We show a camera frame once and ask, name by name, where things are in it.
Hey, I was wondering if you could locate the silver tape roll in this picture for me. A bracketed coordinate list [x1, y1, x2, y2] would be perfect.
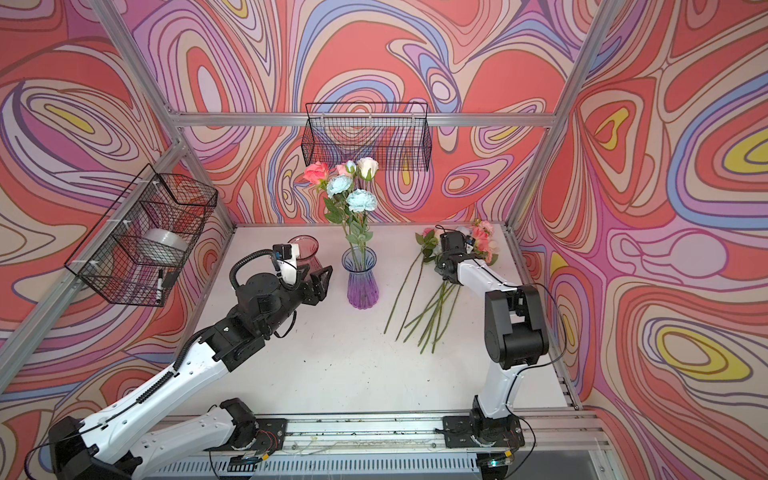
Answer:
[143, 228, 188, 251]

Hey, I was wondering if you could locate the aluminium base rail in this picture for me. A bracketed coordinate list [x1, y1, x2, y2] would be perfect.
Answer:
[150, 409, 625, 479]

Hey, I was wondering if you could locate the blue purple glass vase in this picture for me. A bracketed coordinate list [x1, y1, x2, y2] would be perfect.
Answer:
[342, 246, 379, 310]

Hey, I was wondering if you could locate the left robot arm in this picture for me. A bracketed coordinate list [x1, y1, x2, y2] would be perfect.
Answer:
[43, 244, 333, 479]

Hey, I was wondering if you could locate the wire basket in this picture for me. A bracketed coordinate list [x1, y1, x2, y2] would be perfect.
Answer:
[301, 100, 432, 171]
[64, 165, 218, 307]

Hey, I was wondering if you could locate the red grey glass vase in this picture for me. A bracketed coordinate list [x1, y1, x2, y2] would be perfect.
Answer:
[288, 235, 323, 274]

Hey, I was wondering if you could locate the black marker pen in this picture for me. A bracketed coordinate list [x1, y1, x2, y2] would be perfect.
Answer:
[155, 269, 164, 305]

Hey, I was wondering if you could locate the light blue flower stem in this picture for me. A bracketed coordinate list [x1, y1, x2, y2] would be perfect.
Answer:
[320, 175, 378, 270]

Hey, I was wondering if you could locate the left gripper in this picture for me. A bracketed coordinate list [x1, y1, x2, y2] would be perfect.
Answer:
[256, 262, 332, 340]

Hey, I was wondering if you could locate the back wire basket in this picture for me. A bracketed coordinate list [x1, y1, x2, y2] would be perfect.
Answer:
[301, 100, 432, 171]

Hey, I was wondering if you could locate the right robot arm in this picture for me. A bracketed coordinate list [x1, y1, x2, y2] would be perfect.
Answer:
[436, 230, 550, 452]

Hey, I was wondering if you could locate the bunch of artificial flowers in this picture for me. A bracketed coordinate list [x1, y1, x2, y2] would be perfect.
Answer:
[384, 219, 499, 353]

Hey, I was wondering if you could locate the white rose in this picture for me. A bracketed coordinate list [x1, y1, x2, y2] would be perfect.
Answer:
[356, 156, 380, 265]

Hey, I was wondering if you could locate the left wire basket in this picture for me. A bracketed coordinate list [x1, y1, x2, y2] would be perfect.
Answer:
[64, 165, 218, 307]

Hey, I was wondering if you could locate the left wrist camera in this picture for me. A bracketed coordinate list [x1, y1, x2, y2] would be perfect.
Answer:
[272, 243, 300, 286]

